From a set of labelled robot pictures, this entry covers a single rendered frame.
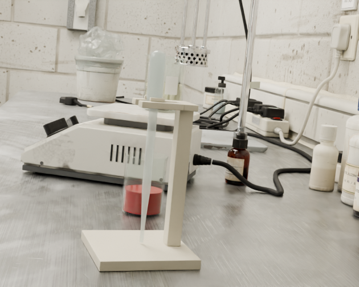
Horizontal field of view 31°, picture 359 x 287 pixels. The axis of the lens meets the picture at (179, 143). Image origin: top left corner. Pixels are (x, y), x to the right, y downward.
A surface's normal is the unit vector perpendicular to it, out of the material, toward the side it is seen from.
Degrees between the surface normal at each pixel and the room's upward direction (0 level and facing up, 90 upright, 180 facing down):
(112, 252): 0
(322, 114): 90
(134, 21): 90
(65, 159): 90
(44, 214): 0
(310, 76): 90
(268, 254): 0
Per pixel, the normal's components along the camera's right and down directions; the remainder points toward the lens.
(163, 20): 0.15, 0.15
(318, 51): -0.98, -0.07
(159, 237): 0.10, -0.98
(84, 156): -0.22, 0.12
